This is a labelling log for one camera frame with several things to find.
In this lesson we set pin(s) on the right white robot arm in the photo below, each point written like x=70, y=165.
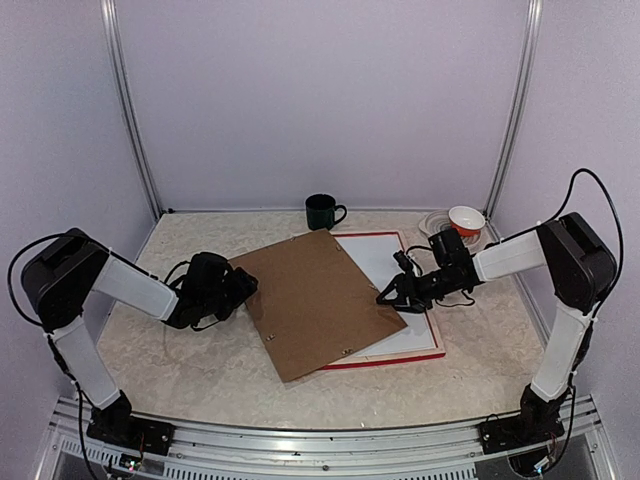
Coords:
x=583, y=271

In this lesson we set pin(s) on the red wooden picture frame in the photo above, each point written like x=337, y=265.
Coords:
x=421, y=340

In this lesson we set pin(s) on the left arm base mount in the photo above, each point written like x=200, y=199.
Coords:
x=143, y=435

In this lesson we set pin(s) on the aluminium post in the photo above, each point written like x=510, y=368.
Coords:
x=118, y=65
x=517, y=108

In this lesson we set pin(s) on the left aluminium post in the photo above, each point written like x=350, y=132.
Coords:
x=118, y=65

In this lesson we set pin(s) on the orange and white bowl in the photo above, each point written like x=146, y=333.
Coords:
x=467, y=221

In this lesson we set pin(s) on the right aluminium post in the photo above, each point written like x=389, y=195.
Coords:
x=517, y=108

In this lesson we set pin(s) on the white patterned plate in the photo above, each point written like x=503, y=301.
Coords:
x=438, y=221

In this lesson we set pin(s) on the brown cardboard backing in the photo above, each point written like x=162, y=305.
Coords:
x=313, y=305

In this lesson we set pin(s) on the aluminium front rail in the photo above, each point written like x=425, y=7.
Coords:
x=200, y=450

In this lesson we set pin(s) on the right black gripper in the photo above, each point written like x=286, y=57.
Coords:
x=401, y=281

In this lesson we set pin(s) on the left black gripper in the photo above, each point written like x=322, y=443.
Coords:
x=245, y=286

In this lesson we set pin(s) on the dark green mug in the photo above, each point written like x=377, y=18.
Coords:
x=323, y=212

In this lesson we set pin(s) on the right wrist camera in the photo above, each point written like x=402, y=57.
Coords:
x=406, y=264

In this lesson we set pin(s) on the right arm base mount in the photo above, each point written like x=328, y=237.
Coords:
x=500, y=434

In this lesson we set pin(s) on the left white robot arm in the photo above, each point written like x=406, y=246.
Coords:
x=72, y=265

